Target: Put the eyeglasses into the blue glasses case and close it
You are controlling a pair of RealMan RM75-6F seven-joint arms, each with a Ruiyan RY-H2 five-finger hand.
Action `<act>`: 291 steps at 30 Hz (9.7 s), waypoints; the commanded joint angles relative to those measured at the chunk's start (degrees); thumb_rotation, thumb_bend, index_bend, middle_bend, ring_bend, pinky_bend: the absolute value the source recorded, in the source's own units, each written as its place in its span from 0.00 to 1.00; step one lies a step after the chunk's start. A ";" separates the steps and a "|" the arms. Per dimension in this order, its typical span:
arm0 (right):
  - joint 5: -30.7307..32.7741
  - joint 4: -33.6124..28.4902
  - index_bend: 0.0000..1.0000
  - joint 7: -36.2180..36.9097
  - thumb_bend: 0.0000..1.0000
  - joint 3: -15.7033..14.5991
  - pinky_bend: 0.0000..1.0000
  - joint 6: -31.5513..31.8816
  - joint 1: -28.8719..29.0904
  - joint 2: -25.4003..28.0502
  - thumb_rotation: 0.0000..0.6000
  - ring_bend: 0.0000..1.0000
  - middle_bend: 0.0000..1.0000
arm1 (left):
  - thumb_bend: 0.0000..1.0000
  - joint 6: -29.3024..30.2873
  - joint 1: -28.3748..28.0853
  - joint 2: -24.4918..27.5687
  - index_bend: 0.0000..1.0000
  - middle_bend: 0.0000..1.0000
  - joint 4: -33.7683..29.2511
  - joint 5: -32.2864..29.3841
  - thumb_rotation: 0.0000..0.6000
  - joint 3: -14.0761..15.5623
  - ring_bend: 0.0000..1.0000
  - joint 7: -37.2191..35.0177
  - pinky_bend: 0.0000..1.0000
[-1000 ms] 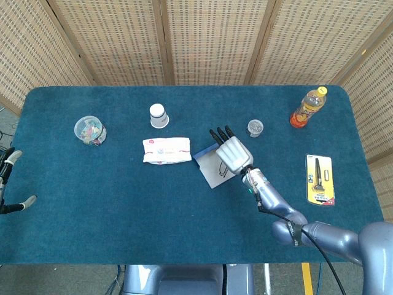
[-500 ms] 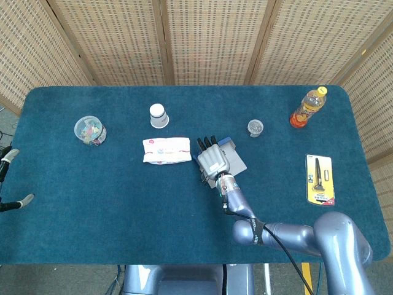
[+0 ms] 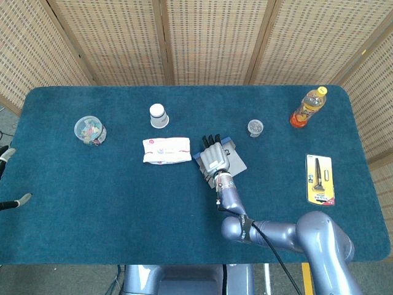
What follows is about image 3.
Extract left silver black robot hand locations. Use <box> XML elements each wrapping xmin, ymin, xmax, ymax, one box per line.
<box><xmin>0</xmin><ymin>146</ymin><xmax>33</xmax><ymax>212</ymax></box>

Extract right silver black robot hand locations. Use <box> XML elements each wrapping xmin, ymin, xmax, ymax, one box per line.
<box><xmin>199</xmin><ymin>133</ymin><xmax>231</xmax><ymax>182</ymax></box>

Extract blue and white glasses box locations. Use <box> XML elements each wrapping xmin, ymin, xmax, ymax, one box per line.
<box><xmin>192</xmin><ymin>136</ymin><xmax>248</xmax><ymax>189</ymax></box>

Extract white wet wipes pack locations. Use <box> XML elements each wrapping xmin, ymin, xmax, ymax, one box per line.
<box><xmin>142</xmin><ymin>136</ymin><xmax>193</xmax><ymax>166</ymax></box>

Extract small clear jar metal bits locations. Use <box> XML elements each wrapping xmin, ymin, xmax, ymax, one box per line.
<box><xmin>247</xmin><ymin>119</ymin><xmax>265</xmax><ymax>138</ymax></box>

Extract upturned white paper cup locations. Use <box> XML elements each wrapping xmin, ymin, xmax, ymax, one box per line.
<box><xmin>149</xmin><ymin>103</ymin><xmax>170</xmax><ymax>129</ymax></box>

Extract clear tub of coloured clips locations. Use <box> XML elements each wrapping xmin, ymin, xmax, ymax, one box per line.
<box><xmin>74</xmin><ymin>115</ymin><xmax>107</xmax><ymax>147</ymax></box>

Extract blue felt table cloth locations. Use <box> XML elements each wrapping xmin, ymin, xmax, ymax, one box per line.
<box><xmin>0</xmin><ymin>85</ymin><xmax>391</xmax><ymax>266</ymax></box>

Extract orange drink bottle yellow cap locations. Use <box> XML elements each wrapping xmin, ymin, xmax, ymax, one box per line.
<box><xmin>289</xmin><ymin>86</ymin><xmax>328</xmax><ymax>128</ymax></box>

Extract yellow razor blister pack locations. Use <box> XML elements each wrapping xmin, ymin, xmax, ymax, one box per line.
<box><xmin>305</xmin><ymin>154</ymin><xmax>336</xmax><ymax>206</ymax></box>

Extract woven bamboo folding screen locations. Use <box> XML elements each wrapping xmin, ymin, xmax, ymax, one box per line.
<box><xmin>0</xmin><ymin>0</ymin><xmax>393</xmax><ymax>234</ymax></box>

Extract blue-grey robot torso base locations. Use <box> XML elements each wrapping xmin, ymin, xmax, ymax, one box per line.
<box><xmin>122</xmin><ymin>264</ymin><xmax>255</xmax><ymax>295</ymax></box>

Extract metal table leg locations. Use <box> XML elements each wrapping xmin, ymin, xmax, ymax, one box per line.
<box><xmin>263</xmin><ymin>263</ymin><xmax>273</xmax><ymax>295</ymax></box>

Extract yellow floor tape strip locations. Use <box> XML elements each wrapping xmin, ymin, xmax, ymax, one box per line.
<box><xmin>301</xmin><ymin>262</ymin><xmax>314</xmax><ymax>295</ymax></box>

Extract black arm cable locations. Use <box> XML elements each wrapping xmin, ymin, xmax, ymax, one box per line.
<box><xmin>216</xmin><ymin>184</ymin><xmax>303</xmax><ymax>295</ymax></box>

